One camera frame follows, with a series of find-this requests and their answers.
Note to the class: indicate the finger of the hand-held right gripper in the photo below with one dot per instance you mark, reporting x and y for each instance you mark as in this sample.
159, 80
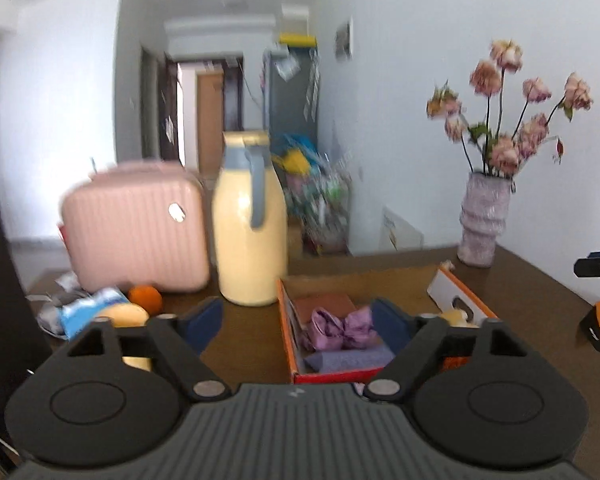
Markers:
597, 266

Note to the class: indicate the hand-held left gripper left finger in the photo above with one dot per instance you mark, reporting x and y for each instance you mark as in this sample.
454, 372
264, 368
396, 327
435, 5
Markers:
205, 322

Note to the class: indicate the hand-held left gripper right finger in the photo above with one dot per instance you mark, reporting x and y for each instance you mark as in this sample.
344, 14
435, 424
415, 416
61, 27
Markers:
387, 325

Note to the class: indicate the purple satin scrunchie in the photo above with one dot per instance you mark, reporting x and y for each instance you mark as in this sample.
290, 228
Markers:
340, 327

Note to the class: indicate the purple towel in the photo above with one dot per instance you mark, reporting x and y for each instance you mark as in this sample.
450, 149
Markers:
350, 359

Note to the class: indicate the white yellow plush toy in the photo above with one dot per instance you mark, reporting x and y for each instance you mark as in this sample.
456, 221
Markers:
455, 317

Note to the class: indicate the red cardboard box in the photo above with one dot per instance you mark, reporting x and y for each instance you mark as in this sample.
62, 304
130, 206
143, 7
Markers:
340, 374

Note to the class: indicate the orange fruit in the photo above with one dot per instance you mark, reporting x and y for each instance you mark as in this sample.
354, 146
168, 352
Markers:
145, 297

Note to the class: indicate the yellow mug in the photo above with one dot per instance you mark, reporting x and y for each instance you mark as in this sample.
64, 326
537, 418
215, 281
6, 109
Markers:
125, 316

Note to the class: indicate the small dried petal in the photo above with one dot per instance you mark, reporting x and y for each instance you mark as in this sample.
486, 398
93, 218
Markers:
447, 264

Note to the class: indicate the yellow thermos jug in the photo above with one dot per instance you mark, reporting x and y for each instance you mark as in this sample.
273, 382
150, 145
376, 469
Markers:
250, 250

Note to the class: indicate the white board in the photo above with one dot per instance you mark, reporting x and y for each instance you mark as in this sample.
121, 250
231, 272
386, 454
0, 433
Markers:
400, 232

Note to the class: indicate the pink ribbed suitcase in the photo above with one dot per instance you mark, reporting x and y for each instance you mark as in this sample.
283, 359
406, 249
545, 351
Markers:
135, 230

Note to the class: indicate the blue white packet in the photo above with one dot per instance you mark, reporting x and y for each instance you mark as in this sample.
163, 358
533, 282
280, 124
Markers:
85, 312

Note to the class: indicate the purple ceramic vase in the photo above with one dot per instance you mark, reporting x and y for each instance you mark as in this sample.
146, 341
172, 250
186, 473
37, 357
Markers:
482, 220

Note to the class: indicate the dried pink roses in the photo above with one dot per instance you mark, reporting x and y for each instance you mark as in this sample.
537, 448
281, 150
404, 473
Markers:
505, 152

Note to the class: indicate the crumpled dark wrappers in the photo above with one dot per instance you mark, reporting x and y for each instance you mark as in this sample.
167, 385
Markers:
62, 285

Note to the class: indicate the colourful toy pile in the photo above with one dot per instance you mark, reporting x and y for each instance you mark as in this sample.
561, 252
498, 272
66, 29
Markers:
300, 160

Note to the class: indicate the brown wooden door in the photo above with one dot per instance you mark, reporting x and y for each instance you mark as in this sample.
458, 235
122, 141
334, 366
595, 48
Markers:
210, 125

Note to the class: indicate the grey refrigerator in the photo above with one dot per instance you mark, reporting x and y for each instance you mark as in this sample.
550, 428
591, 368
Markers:
290, 105

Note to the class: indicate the yellow box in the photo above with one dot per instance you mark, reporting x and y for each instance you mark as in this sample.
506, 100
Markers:
297, 39

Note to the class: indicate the dark wooden door frame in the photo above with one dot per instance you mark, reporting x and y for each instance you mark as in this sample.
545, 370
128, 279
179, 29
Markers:
172, 110

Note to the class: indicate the wall picture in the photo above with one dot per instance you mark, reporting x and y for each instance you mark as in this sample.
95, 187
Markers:
344, 39

